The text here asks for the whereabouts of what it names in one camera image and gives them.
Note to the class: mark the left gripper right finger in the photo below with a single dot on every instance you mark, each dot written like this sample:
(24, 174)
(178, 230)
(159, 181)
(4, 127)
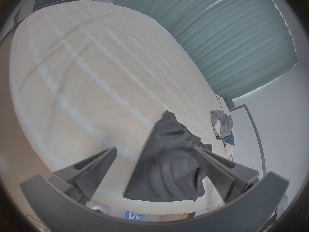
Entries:
(222, 175)

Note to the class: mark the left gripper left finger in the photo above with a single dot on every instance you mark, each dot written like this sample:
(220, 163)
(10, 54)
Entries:
(94, 173)

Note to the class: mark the black T-shirt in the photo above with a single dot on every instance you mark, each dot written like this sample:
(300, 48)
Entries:
(166, 168)

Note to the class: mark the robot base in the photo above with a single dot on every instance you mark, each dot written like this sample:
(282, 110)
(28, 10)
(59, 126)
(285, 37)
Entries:
(99, 206)

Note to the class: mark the pile of clothes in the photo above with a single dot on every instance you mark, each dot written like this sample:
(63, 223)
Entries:
(225, 124)

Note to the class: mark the bed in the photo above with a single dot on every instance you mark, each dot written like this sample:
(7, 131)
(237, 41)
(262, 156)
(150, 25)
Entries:
(96, 81)

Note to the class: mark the white printed pillow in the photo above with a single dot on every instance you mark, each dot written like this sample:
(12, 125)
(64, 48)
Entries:
(221, 103)

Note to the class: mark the grey bedside table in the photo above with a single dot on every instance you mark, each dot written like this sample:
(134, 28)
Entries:
(229, 101)

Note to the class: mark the blue-green curtain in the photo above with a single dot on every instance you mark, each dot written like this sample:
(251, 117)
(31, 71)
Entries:
(229, 37)

